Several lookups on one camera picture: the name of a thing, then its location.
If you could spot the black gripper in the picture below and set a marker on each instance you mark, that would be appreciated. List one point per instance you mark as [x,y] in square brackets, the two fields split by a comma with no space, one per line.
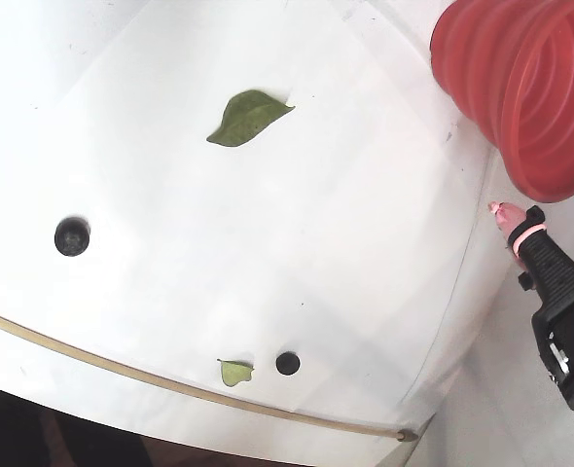
[546,256]

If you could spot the dark blueberry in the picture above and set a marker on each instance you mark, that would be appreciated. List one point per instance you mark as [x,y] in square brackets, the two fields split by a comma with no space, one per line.
[287,364]
[72,237]

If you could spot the red collapsible silicone cup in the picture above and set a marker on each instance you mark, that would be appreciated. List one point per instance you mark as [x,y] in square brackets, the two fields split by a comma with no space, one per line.
[525,97]

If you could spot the white paper sheet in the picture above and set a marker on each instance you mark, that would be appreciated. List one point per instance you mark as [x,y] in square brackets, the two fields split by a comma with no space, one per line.
[316,219]

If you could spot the pale green leaf with stem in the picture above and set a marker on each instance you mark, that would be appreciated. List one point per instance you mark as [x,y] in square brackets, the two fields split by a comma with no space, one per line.
[233,373]

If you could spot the dark green pointed leaf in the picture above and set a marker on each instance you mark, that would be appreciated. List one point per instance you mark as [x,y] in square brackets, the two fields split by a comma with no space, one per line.
[245,119]

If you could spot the thin light wooden strip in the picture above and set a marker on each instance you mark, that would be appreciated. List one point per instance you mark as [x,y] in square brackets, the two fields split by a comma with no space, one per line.
[136,377]

